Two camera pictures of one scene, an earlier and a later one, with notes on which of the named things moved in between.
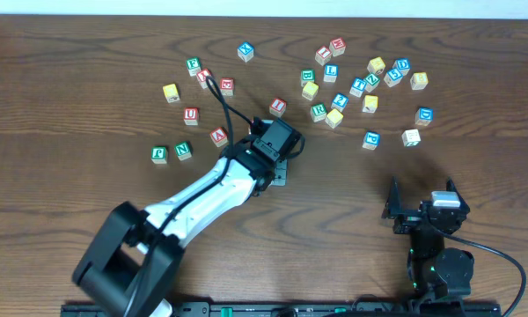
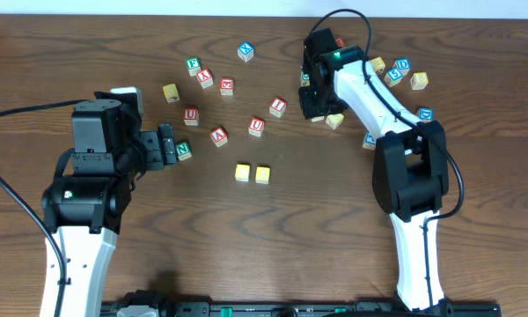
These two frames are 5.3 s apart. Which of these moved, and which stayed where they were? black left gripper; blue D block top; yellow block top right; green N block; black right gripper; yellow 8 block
Moved: black left gripper; black right gripper
Stayed: yellow 8 block; green N block; blue D block top; yellow block top right
